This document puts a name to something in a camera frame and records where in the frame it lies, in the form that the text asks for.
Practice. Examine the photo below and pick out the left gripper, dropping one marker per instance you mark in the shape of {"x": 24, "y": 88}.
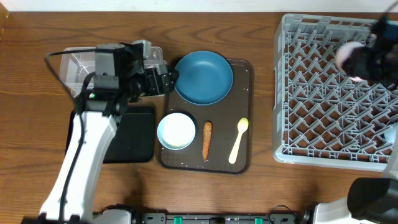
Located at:
{"x": 161, "y": 88}

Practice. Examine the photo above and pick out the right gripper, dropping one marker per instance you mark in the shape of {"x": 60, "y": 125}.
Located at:
{"x": 385, "y": 82}

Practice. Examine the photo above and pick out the pink plastic cup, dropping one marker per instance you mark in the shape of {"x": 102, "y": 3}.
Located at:
{"x": 351, "y": 59}

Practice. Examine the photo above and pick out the dark blue plate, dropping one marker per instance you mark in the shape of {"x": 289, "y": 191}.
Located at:
{"x": 205, "y": 78}

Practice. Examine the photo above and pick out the light blue plastic cup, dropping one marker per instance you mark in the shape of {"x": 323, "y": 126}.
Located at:
{"x": 390, "y": 134}

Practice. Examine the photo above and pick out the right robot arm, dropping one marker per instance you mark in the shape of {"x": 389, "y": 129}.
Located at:
{"x": 369, "y": 200}

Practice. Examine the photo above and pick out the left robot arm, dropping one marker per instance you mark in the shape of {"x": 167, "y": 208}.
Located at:
{"x": 120, "y": 77}

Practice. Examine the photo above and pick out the black waste bin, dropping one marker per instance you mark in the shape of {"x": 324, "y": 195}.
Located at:
{"x": 135, "y": 137}

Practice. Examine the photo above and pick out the grey dishwasher rack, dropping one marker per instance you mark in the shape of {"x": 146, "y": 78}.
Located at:
{"x": 320, "y": 116}

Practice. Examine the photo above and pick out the clear plastic waste bin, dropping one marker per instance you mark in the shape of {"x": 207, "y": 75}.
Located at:
{"x": 75, "y": 67}

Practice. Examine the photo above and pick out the light blue bowl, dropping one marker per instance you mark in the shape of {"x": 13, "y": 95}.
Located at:
{"x": 176, "y": 131}

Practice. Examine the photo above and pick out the orange carrot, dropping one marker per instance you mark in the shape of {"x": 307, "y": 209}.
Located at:
{"x": 207, "y": 132}

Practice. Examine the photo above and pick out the dark brown serving tray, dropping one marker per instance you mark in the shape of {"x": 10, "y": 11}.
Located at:
{"x": 224, "y": 115}

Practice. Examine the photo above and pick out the pale yellow plastic spoon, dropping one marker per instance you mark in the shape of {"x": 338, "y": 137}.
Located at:
{"x": 242, "y": 127}

